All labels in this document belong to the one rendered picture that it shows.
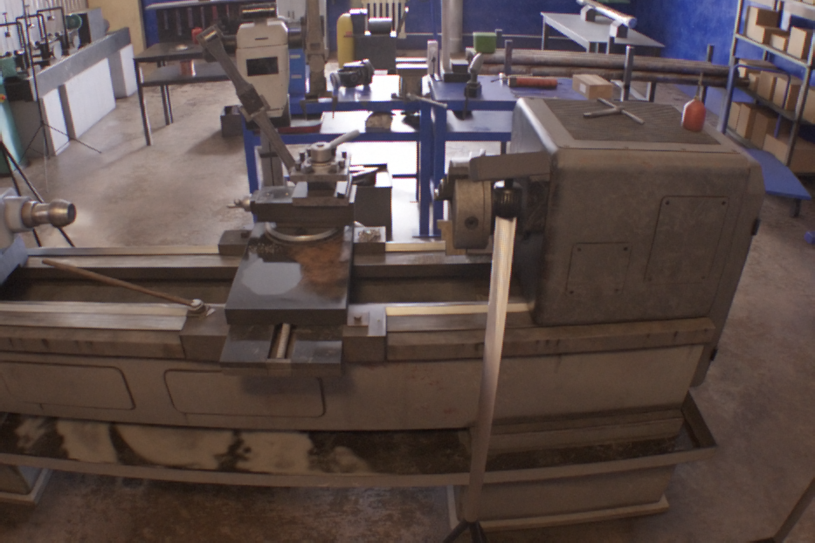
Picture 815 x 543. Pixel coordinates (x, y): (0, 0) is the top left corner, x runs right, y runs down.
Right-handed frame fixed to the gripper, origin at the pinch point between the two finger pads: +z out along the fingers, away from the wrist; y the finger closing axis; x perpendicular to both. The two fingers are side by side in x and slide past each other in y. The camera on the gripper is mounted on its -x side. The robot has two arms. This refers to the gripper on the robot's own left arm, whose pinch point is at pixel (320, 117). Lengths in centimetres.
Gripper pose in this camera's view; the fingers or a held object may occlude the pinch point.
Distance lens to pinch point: 221.4
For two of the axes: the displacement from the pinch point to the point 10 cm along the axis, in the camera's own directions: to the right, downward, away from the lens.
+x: -1.6, 0.1, 9.9
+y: 9.8, -0.9, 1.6
